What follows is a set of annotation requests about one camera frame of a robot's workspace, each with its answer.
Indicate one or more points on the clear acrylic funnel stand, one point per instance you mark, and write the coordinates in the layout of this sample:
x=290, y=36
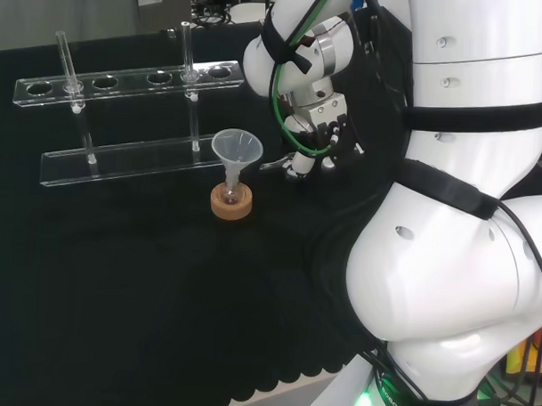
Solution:
x=121, y=160

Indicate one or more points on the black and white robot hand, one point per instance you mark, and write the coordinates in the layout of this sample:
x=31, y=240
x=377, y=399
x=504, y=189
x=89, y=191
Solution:
x=321, y=113

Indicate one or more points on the translucent plastic funnel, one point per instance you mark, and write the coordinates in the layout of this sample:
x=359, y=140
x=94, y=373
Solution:
x=236, y=146

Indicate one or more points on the small round-bottom glass flask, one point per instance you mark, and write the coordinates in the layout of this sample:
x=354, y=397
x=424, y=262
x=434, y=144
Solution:
x=231, y=195

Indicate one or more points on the grey equipment box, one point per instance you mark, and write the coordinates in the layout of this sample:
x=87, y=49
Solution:
x=164, y=5

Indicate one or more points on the black bench cloth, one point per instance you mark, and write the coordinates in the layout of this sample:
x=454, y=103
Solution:
x=138, y=296

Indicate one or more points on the yellow stop button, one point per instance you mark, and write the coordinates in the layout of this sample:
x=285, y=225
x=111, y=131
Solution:
x=515, y=359

